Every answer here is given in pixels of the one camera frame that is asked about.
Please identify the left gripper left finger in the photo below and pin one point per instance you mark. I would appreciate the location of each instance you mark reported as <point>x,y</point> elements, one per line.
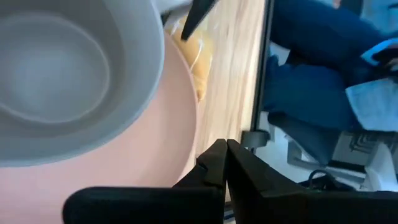
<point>155,205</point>

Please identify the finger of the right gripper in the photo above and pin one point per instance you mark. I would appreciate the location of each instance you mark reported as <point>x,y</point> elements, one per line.
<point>196,15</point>

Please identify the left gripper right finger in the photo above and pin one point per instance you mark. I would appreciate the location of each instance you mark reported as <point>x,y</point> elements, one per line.
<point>280,208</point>

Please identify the pink plate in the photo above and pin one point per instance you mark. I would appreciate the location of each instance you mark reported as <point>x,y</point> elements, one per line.
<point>140,155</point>

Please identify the grey bowl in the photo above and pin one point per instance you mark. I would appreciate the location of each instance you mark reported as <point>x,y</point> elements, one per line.
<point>62,77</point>

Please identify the yellow checked cloth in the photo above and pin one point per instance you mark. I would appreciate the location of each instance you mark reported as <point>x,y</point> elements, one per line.
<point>192,53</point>

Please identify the grey table clamp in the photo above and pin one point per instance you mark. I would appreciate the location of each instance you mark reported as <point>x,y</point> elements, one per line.
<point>255,138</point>

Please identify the person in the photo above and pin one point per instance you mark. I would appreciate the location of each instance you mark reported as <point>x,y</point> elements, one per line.
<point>311,77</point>

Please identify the light blue paper sheet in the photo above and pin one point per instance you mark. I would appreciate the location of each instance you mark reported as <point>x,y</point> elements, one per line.
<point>373,102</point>

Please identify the blue black handheld device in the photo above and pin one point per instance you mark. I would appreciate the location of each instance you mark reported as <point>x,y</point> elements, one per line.
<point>382,51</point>

